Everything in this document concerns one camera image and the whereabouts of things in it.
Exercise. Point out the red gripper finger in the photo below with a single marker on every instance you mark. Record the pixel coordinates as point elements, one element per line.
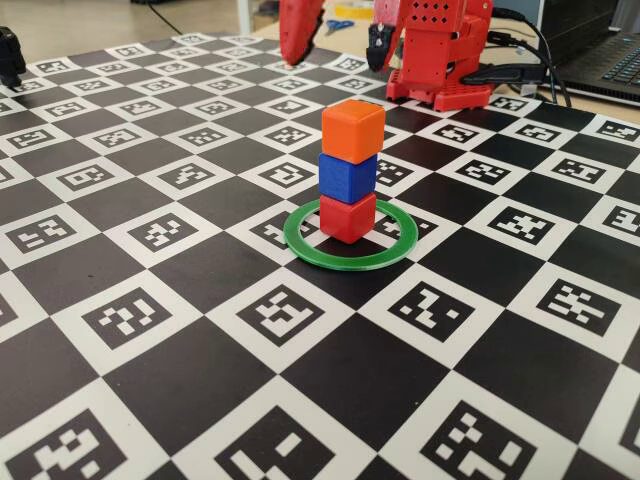
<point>382,45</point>
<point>297,30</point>

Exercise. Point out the orange cube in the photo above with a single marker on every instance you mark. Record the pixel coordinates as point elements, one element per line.
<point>350,130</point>

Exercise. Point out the blue cube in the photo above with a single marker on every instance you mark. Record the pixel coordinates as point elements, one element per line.
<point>345,177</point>

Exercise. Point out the red cube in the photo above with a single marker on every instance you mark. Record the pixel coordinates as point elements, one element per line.
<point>345,217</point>

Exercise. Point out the red robot arm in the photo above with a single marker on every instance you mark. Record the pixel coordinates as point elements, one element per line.
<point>430,45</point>

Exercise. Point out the red perforated robot base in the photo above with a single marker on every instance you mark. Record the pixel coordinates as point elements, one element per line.
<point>400,85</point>

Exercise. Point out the beige cardboard box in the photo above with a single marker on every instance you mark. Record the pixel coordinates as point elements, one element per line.
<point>265,20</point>

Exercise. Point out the black laptop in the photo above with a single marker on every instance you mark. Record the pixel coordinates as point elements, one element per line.
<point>590,35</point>

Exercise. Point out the black stand clamp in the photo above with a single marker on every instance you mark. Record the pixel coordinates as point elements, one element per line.
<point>10,55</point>

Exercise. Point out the black white marker checkerboard mat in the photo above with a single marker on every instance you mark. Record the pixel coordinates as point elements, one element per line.
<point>350,400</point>

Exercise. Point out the white metal post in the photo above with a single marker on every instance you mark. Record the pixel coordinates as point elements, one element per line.
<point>244,15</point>

